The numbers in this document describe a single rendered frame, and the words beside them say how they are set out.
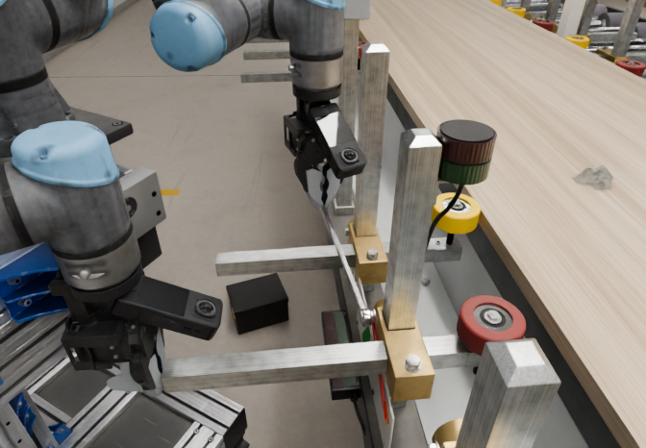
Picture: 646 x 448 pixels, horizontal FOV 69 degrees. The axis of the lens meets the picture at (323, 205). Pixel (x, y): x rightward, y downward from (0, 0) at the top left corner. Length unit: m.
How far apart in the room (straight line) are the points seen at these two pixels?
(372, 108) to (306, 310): 1.25
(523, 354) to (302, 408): 1.32
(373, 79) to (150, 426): 1.05
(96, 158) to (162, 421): 1.04
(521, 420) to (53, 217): 0.39
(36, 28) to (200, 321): 0.48
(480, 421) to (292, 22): 0.50
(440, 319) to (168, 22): 0.75
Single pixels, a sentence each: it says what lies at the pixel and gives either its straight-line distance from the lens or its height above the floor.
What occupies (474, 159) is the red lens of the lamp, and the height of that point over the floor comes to 1.13.
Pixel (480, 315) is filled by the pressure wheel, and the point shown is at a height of 0.90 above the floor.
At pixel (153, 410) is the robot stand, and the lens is 1.43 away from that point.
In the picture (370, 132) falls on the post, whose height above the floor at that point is 1.04.
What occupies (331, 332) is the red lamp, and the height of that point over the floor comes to 0.70.
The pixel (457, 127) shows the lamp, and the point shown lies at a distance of 0.52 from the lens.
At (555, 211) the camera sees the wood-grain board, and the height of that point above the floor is 0.90.
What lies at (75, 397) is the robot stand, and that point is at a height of 0.21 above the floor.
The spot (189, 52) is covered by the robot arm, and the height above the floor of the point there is 1.21.
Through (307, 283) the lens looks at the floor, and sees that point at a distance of 1.97.
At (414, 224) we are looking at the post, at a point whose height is 1.04.
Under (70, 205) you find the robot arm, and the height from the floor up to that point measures 1.13.
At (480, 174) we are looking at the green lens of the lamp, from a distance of 0.51.
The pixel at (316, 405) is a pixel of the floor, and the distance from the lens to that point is 1.62.
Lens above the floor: 1.35
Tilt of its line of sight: 34 degrees down
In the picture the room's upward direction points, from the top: straight up
